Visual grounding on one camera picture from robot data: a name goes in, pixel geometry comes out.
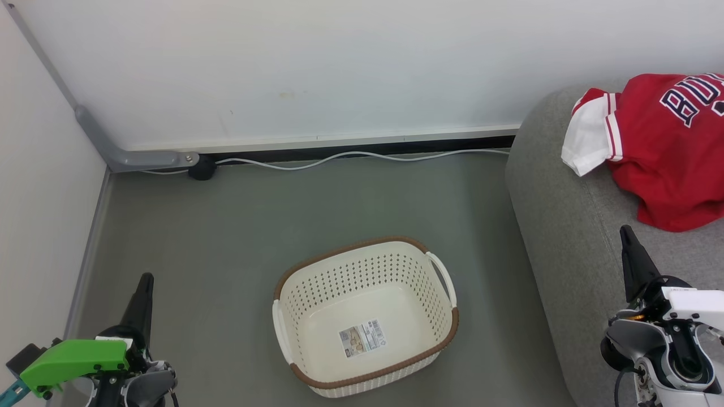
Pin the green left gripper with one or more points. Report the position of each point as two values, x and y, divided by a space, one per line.
73 356

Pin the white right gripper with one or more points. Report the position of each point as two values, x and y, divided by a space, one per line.
696 308

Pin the red jersey white sleeves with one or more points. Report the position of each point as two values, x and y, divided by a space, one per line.
667 169

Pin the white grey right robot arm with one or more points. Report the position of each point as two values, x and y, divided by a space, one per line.
679 367

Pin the grey fabric sofa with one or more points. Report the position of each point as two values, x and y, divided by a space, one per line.
565 226

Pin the black round door stopper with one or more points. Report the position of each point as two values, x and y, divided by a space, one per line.
202 168

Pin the cream laundry basket brown rim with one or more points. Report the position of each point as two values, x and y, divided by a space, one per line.
362 299

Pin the paper label sticker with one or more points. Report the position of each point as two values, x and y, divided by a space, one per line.
363 338

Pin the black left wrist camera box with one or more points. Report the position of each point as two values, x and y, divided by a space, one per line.
22 356

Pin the teal left camera connector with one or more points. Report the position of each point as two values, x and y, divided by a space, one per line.
11 391

